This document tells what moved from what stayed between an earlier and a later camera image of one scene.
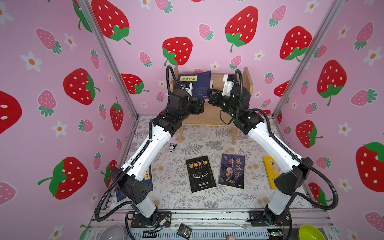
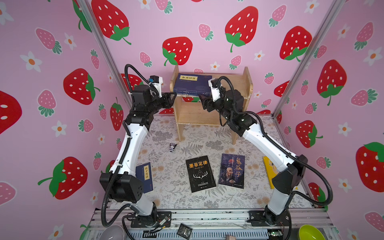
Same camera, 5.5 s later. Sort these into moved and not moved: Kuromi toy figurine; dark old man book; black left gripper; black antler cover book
Moved: black left gripper
Not moved: Kuromi toy figurine; black antler cover book; dark old man book
